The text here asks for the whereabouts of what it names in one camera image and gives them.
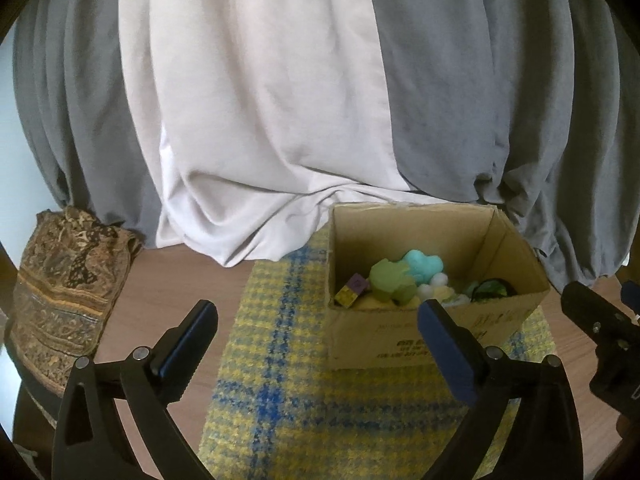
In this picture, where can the white pompom plush toy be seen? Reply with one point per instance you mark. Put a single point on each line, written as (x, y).
(439, 289)

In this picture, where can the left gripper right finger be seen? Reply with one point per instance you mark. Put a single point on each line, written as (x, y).
(544, 441)

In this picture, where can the cardboard box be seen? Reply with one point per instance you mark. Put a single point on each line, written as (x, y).
(474, 242)

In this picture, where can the white bed sheet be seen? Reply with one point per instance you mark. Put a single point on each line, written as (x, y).
(255, 117)

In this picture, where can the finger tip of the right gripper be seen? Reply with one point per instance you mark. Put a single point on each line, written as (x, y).
(630, 295)

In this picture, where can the grey bed blanket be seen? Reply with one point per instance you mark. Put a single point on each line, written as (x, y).
(529, 105)

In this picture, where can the teal cloud plush toy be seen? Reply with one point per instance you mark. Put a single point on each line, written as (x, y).
(423, 267)

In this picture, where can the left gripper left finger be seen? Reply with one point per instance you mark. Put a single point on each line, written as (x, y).
(90, 440)

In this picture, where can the green frog plush toy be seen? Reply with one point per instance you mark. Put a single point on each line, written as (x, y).
(392, 281)

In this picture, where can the yellow blue plaid mat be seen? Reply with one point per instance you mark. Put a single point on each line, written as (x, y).
(279, 412)

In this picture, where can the brown patterned cloth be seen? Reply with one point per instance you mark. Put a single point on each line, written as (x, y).
(72, 271)

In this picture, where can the colourful four cube block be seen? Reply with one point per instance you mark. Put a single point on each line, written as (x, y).
(349, 293)

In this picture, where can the black green ball toy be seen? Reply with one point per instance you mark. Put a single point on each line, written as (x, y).
(490, 289)

